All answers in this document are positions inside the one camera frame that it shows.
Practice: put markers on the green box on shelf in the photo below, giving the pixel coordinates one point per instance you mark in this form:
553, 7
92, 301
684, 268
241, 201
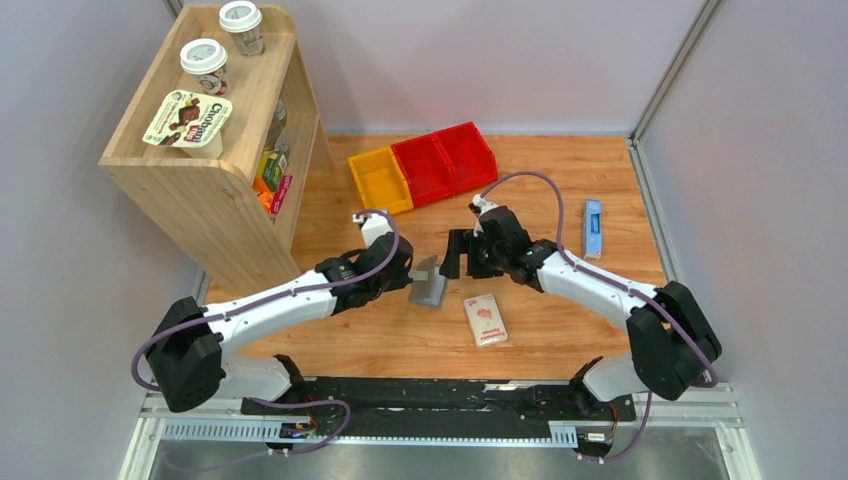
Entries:
272, 167

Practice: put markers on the orange box on shelf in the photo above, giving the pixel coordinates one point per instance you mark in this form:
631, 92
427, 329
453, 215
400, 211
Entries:
265, 194

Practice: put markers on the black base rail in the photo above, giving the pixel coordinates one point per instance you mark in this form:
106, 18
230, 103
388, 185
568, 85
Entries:
444, 406

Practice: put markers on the grey leather card holder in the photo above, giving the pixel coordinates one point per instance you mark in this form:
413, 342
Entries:
428, 287

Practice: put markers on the grey slotted cable duct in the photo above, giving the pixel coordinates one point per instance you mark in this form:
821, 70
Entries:
553, 435

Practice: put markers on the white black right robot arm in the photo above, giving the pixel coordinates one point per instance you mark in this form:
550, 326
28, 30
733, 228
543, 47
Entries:
672, 345

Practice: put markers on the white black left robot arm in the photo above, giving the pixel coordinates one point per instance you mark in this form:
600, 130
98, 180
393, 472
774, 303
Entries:
192, 345

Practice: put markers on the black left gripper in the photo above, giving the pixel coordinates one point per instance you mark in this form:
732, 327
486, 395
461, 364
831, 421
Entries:
401, 281

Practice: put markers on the wooden shelf unit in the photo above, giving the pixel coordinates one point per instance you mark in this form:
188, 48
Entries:
208, 206

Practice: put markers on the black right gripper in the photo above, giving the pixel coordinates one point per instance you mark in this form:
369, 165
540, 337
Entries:
459, 242

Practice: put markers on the red plastic bin right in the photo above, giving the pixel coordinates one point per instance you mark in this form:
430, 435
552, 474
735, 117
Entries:
473, 162

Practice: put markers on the white lidded cup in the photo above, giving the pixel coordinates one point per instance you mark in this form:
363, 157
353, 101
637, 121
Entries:
242, 21
206, 60

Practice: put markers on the Chobani yogurt cup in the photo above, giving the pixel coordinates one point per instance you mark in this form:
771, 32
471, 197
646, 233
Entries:
190, 121

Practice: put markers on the clear jar on shelf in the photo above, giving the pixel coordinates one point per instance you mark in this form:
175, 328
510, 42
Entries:
277, 139

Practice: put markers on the white sponge packet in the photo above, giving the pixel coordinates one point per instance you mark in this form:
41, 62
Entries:
485, 320

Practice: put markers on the pink box on shelf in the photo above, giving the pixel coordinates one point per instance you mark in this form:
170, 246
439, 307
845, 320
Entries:
278, 197

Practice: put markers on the white lidded cup front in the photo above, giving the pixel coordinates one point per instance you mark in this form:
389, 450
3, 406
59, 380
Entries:
206, 60

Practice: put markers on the blue toothbrush package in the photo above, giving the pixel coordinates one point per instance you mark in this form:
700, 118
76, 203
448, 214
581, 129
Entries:
592, 237

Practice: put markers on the red plastic bin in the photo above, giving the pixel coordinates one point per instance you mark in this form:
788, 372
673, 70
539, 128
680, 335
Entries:
473, 162
430, 176

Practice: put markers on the white lidded cup back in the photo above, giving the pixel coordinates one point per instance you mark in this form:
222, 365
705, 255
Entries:
242, 21

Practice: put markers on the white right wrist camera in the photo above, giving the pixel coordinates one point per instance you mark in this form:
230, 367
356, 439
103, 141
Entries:
479, 206

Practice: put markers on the yellow plastic bin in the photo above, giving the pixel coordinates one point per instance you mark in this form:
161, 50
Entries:
380, 182

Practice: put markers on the red plastic bin middle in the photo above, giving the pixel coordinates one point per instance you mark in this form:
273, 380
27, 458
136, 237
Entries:
430, 176

